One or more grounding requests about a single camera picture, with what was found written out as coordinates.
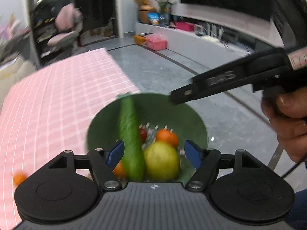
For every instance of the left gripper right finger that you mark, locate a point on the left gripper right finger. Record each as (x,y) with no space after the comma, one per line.
(184,94)

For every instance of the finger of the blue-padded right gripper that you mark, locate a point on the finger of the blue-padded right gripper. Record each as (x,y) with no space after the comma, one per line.
(205,162)

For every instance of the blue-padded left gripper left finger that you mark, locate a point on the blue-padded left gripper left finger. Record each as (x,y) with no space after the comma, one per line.
(102,164)

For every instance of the orange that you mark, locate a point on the orange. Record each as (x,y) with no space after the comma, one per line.
(119,171)
(168,137)

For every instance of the green cucumber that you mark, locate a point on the green cucumber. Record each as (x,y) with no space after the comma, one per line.
(133,158)

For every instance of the green colander bowl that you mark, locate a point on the green colander bowl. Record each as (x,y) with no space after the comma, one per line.
(153,112)

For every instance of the red cherry tomato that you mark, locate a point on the red cherry tomato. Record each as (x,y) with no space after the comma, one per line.
(143,134)

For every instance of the lone tangerine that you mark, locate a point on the lone tangerine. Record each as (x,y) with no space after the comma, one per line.
(18,178)

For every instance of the person's right hand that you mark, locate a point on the person's right hand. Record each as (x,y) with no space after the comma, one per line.
(287,120)

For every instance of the white tv console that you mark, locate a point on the white tv console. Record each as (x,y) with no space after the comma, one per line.
(206,51)

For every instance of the pink storage box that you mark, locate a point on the pink storage box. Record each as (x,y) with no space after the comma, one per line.
(156,42)

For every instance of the magenta box on console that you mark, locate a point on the magenta box on console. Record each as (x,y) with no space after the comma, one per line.
(185,26)

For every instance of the white router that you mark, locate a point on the white router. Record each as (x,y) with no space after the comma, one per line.
(214,30)

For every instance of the orange box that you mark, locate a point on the orange box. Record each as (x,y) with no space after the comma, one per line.
(139,40)

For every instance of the pink checked tablecloth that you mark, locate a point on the pink checked tablecloth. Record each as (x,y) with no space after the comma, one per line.
(49,112)

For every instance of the blue snack bag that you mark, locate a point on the blue snack bag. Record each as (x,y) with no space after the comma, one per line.
(153,18)

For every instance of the potted green plant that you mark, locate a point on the potted green plant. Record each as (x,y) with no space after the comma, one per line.
(165,7)

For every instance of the golden brown vase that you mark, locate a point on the golden brown vase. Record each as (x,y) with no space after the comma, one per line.
(144,8)

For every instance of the person's blue jeans leg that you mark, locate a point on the person's blue jeans leg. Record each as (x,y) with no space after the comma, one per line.
(297,218)

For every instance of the beige sofa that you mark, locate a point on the beige sofa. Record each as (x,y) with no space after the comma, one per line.
(14,73)

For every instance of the pink office chair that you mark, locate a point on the pink office chair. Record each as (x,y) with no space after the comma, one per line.
(68,24)

